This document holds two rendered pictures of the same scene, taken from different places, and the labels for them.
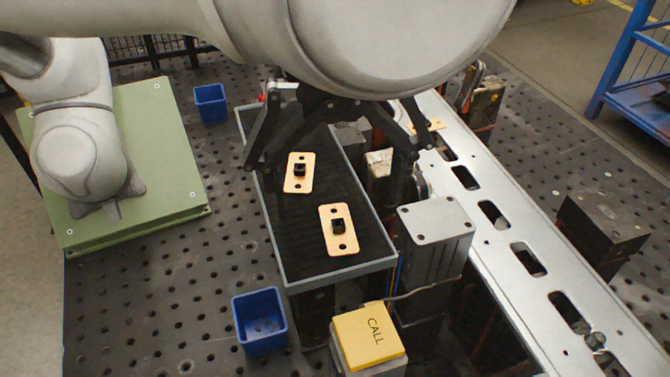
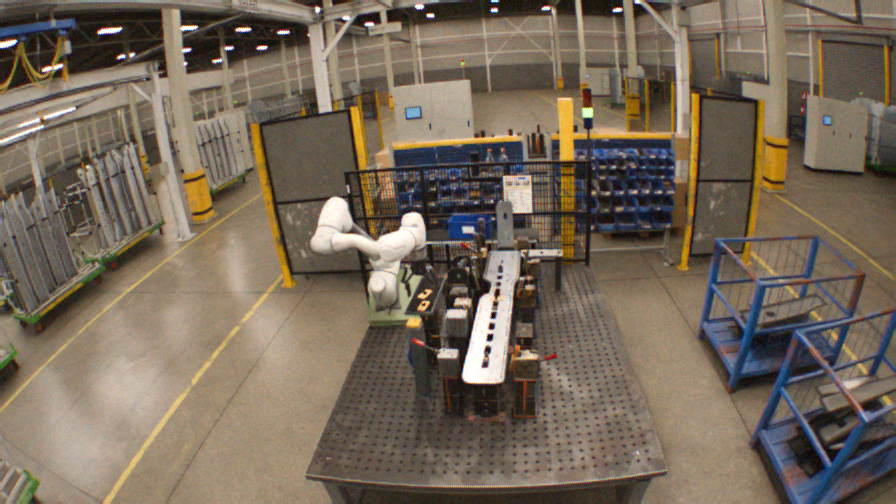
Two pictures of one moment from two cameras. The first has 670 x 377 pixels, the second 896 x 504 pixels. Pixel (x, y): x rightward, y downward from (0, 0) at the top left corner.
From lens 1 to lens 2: 1.72 m
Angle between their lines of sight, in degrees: 33
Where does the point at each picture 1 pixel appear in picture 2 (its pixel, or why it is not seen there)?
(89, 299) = (371, 338)
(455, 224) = (459, 315)
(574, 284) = (496, 345)
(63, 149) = (377, 283)
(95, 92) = (392, 268)
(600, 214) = (521, 329)
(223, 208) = not seen: hidden behind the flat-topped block
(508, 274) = (479, 339)
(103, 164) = (386, 290)
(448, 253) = (457, 324)
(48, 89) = (379, 264)
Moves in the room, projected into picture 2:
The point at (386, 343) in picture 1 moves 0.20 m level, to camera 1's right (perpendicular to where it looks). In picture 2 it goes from (415, 323) to (454, 332)
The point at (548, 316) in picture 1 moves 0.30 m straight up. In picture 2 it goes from (480, 349) to (476, 294)
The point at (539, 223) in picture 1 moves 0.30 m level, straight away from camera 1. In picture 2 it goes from (503, 330) to (550, 311)
